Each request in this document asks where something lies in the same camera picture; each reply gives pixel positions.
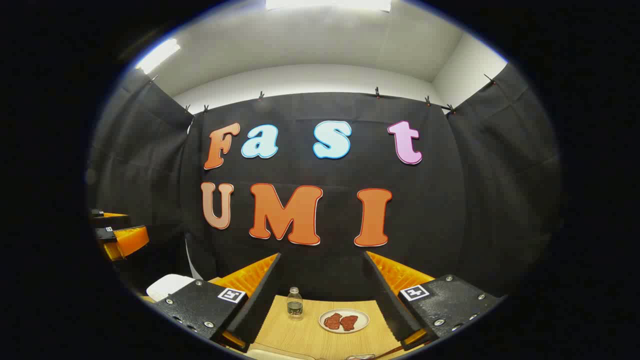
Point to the ceiling light panel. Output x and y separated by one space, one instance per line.
327 4
157 55

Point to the red meat piece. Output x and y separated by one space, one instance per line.
332 321
349 323

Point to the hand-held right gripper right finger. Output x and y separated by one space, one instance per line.
387 300

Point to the black backdrop cloth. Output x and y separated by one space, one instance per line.
440 225

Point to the white rice cooker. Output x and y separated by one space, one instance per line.
167 286

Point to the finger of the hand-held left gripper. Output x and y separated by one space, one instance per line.
112 220
127 241

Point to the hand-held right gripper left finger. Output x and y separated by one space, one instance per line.
262 300

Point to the white round plate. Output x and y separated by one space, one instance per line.
362 320

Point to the clear plastic water bottle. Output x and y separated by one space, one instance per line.
295 306

